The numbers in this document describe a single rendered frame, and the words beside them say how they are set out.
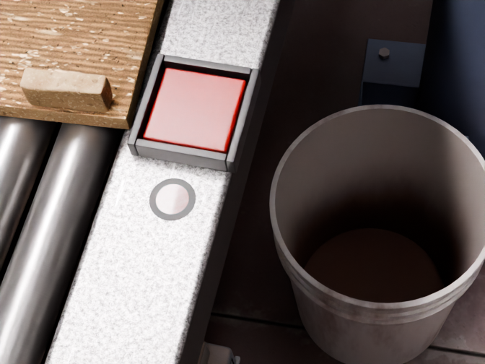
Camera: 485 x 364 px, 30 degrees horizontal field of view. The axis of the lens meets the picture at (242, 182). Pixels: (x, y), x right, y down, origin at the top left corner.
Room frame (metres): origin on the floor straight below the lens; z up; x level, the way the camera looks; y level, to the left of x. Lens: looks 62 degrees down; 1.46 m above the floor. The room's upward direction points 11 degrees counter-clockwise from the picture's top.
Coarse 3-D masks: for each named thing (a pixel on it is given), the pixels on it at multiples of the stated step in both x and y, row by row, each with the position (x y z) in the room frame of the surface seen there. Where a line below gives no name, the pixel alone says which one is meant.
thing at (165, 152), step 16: (160, 64) 0.38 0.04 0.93; (176, 64) 0.38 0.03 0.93; (192, 64) 0.37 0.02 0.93; (208, 64) 0.37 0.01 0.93; (224, 64) 0.37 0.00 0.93; (160, 80) 0.37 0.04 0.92; (256, 80) 0.35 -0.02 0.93; (144, 96) 0.36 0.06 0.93; (256, 96) 0.35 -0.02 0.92; (144, 112) 0.34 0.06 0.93; (240, 112) 0.33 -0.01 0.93; (144, 128) 0.34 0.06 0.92; (240, 128) 0.32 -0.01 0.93; (128, 144) 0.32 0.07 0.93; (144, 144) 0.32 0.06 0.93; (160, 144) 0.31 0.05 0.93; (240, 144) 0.31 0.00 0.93; (176, 160) 0.31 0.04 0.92; (192, 160) 0.30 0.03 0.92; (208, 160) 0.30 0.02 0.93; (224, 160) 0.29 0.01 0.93
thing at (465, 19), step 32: (448, 0) 0.74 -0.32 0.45; (480, 0) 0.70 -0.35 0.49; (448, 32) 0.73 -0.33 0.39; (480, 32) 0.70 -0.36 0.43; (384, 64) 0.95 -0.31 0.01; (416, 64) 0.93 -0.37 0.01; (448, 64) 0.72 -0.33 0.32; (480, 64) 0.69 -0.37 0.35; (384, 96) 0.81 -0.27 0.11; (416, 96) 0.80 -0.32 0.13; (448, 96) 0.71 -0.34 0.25; (480, 96) 0.69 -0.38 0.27; (480, 128) 0.68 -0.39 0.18
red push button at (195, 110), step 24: (168, 72) 0.37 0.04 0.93; (192, 72) 0.37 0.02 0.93; (168, 96) 0.35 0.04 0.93; (192, 96) 0.35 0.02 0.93; (216, 96) 0.35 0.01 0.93; (240, 96) 0.34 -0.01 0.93; (168, 120) 0.33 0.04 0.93; (192, 120) 0.33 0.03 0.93; (216, 120) 0.33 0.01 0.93; (192, 144) 0.31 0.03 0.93; (216, 144) 0.31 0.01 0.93
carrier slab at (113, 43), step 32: (0, 0) 0.46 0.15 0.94; (32, 0) 0.46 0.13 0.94; (64, 0) 0.45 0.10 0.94; (96, 0) 0.44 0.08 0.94; (128, 0) 0.44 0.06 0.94; (160, 0) 0.44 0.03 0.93; (0, 32) 0.43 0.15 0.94; (32, 32) 0.43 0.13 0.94; (64, 32) 0.42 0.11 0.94; (96, 32) 0.41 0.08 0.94; (128, 32) 0.41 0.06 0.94; (0, 64) 0.40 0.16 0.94; (32, 64) 0.40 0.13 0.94; (64, 64) 0.39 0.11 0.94; (96, 64) 0.39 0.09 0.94; (128, 64) 0.38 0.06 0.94; (0, 96) 0.38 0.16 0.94; (128, 96) 0.35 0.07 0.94; (128, 128) 0.34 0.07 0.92
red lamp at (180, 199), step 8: (176, 184) 0.29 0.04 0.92; (160, 192) 0.29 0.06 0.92; (168, 192) 0.29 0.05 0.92; (176, 192) 0.28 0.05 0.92; (184, 192) 0.28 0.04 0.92; (160, 200) 0.28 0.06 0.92; (168, 200) 0.28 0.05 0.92; (176, 200) 0.28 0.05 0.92; (184, 200) 0.28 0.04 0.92; (160, 208) 0.28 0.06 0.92; (168, 208) 0.27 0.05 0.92; (176, 208) 0.27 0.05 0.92; (184, 208) 0.27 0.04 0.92
